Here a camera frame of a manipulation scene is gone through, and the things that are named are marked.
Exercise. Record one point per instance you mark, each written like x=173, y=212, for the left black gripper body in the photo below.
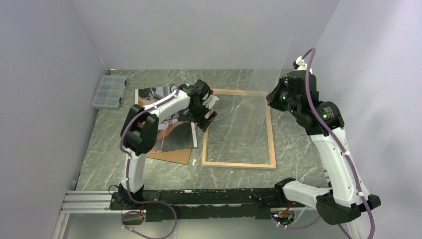
x=196, y=114

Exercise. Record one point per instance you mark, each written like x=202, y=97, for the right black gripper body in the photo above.
x=280, y=99

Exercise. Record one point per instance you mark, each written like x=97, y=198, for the printed photo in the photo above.
x=175, y=132

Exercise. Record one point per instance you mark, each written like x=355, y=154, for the brown backing board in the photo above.
x=181, y=156

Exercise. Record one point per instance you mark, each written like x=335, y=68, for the clear glass pane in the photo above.
x=244, y=138

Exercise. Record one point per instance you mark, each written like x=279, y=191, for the wooden picture frame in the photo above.
x=271, y=146

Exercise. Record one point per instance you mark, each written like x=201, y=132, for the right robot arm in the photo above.
x=343, y=201

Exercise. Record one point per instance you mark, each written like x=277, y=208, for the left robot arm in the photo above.
x=140, y=130

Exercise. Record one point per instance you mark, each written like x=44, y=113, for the clear plastic organizer box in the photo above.
x=110, y=91

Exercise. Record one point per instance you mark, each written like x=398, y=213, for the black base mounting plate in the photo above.
x=159, y=205

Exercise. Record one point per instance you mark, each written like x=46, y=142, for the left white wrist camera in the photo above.
x=210, y=101

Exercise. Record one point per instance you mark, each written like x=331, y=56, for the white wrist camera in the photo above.
x=299, y=64
x=210, y=101

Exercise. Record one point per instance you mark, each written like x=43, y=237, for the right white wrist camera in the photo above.
x=299, y=64

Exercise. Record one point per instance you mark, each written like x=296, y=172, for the aluminium rail frame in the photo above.
x=83, y=202

